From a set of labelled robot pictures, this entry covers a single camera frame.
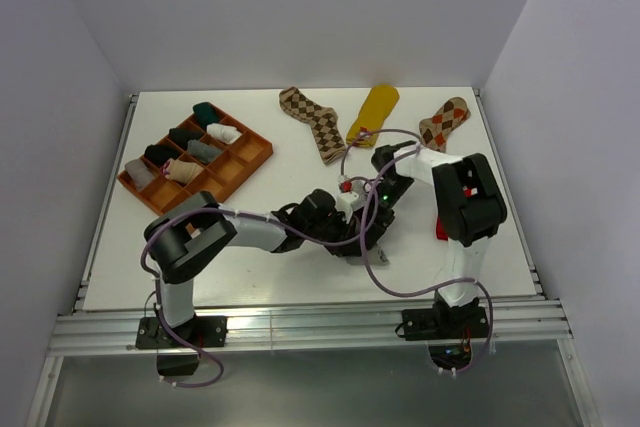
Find grey sock with black stripes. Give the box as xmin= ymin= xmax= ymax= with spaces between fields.
xmin=346 ymin=244 xmax=389 ymax=267

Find black rolled sock upper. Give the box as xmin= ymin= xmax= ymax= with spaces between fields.
xmin=168 ymin=128 xmax=205 ymax=150

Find yellow sock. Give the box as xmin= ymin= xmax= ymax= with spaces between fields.
xmin=346 ymin=85 xmax=400 ymax=148

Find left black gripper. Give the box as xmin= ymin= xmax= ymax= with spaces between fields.
xmin=304 ymin=210 xmax=360 ymax=258

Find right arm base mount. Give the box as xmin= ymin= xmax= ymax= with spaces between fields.
xmin=400 ymin=306 xmax=491 ymax=341

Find brown argyle sock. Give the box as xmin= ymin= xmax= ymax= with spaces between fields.
xmin=279 ymin=87 xmax=346 ymax=165

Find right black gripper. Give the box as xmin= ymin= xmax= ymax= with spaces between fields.
xmin=355 ymin=175 xmax=415 ymax=249

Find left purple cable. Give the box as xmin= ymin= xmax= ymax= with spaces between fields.
xmin=139 ymin=156 xmax=381 ymax=389

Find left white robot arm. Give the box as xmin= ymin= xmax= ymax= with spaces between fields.
xmin=140 ymin=189 xmax=367 ymax=346

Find white rolled sock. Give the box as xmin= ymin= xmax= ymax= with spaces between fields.
xmin=206 ymin=123 xmax=242 ymax=145

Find black box under rail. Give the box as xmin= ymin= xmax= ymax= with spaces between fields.
xmin=156 ymin=354 xmax=200 ymax=378

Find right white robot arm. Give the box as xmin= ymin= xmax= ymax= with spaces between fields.
xmin=365 ymin=141 xmax=508 ymax=337

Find black rolled sock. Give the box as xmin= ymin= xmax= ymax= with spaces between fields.
xmin=144 ymin=144 xmax=181 ymax=167
xmin=168 ymin=128 xmax=205 ymax=150

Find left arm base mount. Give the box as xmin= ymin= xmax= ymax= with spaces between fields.
xmin=135 ymin=315 xmax=227 ymax=350

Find orange argyle sock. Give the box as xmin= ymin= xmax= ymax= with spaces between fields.
xmin=419 ymin=97 xmax=471 ymax=153

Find black rolled sock lower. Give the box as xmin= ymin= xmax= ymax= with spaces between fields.
xmin=144 ymin=144 xmax=181 ymax=167

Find grey rolled sock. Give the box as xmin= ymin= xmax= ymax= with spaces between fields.
xmin=187 ymin=141 xmax=223 ymax=164

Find taupe sock with red cuff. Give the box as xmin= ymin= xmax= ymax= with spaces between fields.
xmin=125 ymin=158 xmax=157 ymax=192

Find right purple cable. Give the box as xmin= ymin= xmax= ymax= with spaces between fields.
xmin=339 ymin=127 xmax=497 ymax=378

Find beige pink rolled sock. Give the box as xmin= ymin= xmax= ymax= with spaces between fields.
xmin=161 ymin=159 xmax=204 ymax=185

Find orange compartment tray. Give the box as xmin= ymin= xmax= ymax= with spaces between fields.
xmin=117 ymin=102 xmax=273 ymax=215

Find dark green rolled sock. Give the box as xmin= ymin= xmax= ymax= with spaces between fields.
xmin=192 ymin=102 xmax=219 ymax=129

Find purple cable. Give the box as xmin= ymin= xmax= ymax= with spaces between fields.
xmin=139 ymin=156 xmax=381 ymax=389
xmin=339 ymin=127 xmax=497 ymax=378

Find red sock with white print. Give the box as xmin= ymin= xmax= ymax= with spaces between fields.
xmin=435 ymin=218 xmax=448 ymax=241

